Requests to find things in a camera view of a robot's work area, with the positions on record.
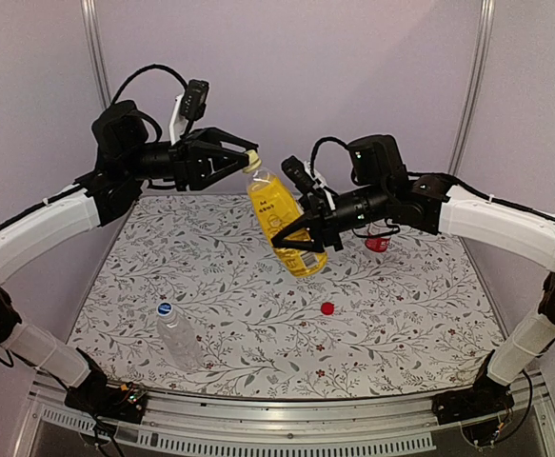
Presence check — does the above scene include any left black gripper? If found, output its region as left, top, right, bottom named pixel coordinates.
left=122, top=126, right=258, bottom=190

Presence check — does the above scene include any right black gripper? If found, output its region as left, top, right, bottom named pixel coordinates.
left=271, top=180, right=390, bottom=251

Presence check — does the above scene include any yellow juice bottle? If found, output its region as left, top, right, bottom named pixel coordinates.
left=246, top=165, right=327, bottom=278

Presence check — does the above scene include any clear bottle red label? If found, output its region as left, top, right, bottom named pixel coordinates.
left=365, top=225, right=391, bottom=253

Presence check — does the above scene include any red bottle cap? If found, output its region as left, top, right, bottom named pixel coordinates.
left=320, top=302, right=335, bottom=315

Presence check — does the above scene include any clear bottle blue cap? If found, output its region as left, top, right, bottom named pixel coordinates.
left=156, top=303, right=203, bottom=372

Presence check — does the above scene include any beige bottle cap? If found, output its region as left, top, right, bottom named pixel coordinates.
left=242, top=149, right=262, bottom=174

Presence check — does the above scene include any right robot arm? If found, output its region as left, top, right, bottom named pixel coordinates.
left=270, top=134, right=555, bottom=415

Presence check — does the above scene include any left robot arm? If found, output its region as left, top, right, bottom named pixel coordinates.
left=0, top=96, right=258, bottom=413

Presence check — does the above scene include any floral table mat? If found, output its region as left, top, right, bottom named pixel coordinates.
left=69, top=195, right=504, bottom=399

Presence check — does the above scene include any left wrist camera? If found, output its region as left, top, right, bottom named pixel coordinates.
left=168, top=79, right=209, bottom=146

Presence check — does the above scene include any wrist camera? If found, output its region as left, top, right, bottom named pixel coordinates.
left=168, top=79, right=209, bottom=146
left=281, top=156, right=338, bottom=210

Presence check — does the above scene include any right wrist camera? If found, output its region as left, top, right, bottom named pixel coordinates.
left=281, top=156, right=338, bottom=210

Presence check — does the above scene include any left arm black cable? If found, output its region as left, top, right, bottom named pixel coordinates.
left=109, top=64, right=190, bottom=106

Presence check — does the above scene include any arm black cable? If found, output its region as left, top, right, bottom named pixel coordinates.
left=109, top=64, right=190, bottom=106
left=308, top=136, right=354, bottom=168

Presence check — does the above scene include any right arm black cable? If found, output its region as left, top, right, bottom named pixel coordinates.
left=308, top=136, right=354, bottom=168

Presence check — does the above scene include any left aluminium frame post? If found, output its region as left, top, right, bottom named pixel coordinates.
left=80, top=0, right=111, bottom=109

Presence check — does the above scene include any aluminium frame post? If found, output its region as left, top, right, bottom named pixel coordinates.
left=80, top=0, right=111, bottom=109
left=448, top=0, right=495, bottom=175

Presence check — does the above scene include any front aluminium rail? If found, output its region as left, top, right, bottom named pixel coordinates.
left=13, top=371, right=555, bottom=456

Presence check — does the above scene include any right aluminium frame post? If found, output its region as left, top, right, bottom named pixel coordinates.
left=448, top=0, right=495, bottom=175

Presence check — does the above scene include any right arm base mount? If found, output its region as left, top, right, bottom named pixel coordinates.
left=431, top=373, right=514, bottom=425

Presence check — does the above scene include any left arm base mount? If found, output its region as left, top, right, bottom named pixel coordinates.
left=64, top=348, right=148, bottom=425

